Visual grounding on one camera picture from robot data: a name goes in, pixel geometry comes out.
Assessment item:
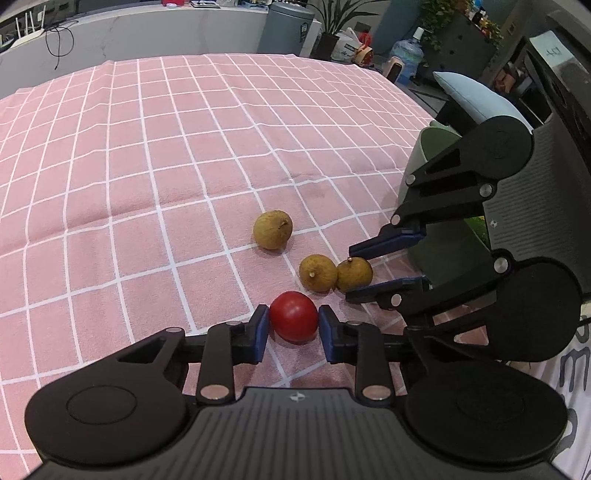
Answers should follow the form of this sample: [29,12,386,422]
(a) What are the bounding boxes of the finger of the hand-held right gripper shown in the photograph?
[345,254,513,329]
[348,138,497,260]

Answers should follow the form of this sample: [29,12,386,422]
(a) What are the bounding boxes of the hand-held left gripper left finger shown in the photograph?
[69,305,271,406]

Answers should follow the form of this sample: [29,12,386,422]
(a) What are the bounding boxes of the grey trash bin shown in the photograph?
[257,2,315,58]

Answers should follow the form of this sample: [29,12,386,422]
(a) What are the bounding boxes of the small white heater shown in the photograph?
[383,55,407,85]

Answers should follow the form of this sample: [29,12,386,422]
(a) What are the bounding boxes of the dark grey cabinet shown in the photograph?
[422,11,497,84]

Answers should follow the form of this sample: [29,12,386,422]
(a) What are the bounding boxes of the white marble media counter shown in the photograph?
[0,4,324,100]

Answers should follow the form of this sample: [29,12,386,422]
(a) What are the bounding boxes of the red tomato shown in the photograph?
[269,291,319,343]

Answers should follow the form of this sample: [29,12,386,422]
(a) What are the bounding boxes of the black cable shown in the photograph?
[44,25,75,70]

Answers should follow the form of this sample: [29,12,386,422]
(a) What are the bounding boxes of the white router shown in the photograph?
[9,11,47,49]

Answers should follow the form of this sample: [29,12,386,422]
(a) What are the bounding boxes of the pink checked tablecloth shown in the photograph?
[0,53,490,467]

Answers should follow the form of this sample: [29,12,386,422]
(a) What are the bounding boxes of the potted long-leaf plant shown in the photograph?
[314,0,375,61]

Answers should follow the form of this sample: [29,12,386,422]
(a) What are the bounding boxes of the blue water jug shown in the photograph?
[392,27,424,75]

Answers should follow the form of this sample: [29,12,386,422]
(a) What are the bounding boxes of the green colander bowl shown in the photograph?
[403,127,491,278]

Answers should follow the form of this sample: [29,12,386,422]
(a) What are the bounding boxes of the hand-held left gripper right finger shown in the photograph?
[318,305,499,407]

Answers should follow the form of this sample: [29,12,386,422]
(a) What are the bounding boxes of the white plastic bag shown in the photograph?
[331,28,365,63]

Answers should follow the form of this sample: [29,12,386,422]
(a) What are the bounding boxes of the brown longan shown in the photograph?
[253,210,293,250]
[336,257,374,293]
[299,255,338,293]

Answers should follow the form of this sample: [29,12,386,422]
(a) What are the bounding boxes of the trailing leafy plant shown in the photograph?
[418,0,504,51]

